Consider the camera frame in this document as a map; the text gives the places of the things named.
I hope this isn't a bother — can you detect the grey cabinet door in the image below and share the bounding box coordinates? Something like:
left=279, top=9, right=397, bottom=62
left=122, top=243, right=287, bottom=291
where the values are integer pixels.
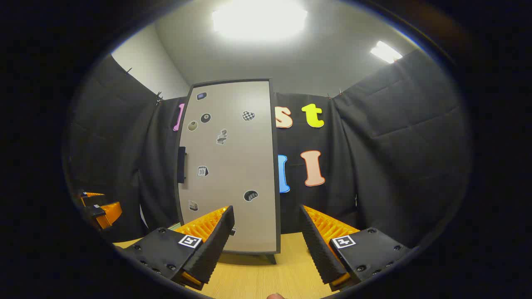
left=178, top=81, right=278, bottom=253

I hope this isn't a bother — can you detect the black backdrop cloth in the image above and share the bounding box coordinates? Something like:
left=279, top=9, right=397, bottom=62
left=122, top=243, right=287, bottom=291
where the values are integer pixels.
left=66, top=49, right=472, bottom=250

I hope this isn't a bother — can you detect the small ceiling light panel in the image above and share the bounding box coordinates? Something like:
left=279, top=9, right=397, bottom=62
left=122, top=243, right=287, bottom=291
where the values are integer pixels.
left=370, top=40, right=404, bottom=64

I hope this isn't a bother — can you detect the black door handle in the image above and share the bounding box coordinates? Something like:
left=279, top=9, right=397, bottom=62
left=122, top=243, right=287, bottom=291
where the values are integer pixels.
left=177, top=146, right=187, bottom=184

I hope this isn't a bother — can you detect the large ceiling light panel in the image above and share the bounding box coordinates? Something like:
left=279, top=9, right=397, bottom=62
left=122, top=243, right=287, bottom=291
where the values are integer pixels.
left=212, top=0, right=309, bottom=42

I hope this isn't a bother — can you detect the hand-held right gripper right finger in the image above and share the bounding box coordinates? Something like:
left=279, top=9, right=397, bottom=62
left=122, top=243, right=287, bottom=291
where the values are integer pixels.
left=299, top=204, right=412, bottom=292

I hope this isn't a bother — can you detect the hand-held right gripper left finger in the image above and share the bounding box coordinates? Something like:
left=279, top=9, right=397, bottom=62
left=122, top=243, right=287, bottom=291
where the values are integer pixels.
left=123, top=206, right=235, bottom=290

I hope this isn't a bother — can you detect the dark grey cabinet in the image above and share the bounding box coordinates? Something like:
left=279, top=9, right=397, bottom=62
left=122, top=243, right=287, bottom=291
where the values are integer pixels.
left=176, top=78, right=282, bottom=265

